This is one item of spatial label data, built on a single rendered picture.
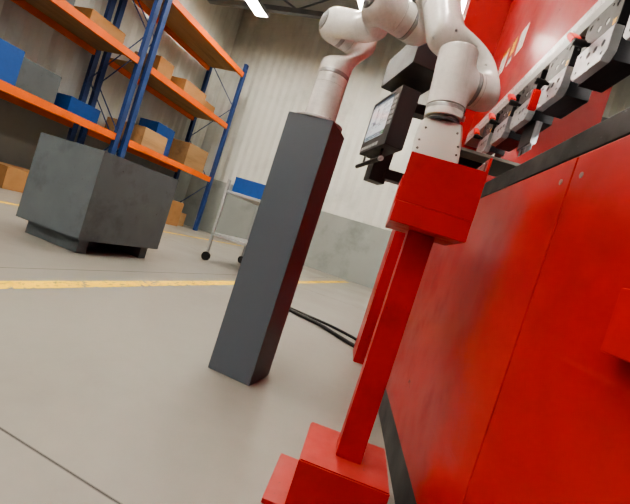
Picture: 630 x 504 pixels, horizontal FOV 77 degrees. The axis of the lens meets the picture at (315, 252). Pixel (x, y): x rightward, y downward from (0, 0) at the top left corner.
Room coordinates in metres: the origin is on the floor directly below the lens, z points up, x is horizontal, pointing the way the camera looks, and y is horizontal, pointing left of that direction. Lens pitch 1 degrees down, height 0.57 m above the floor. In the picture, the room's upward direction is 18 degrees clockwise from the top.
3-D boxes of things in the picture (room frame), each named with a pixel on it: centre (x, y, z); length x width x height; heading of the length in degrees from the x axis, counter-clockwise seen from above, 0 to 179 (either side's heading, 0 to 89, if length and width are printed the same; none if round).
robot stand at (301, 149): (1.54, 0.14, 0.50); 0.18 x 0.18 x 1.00; 73
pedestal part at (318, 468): (0.93, -0.19, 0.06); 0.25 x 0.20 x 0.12; 83
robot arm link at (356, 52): (1.55, 0.11, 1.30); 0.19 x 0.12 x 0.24; 115
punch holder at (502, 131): (1.57, -0.58, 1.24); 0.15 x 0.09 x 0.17; 175
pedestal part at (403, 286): (0.92, -0.22, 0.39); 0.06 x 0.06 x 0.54; 83
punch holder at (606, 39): (0.98, -0.53, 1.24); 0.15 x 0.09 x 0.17; 175
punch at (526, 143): (1.35, -0.57, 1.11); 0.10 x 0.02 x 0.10; 175
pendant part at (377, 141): (2.57, -0.19, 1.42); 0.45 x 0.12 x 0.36; 14
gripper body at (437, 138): (0.88, -0.18, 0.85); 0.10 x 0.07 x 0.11; 83
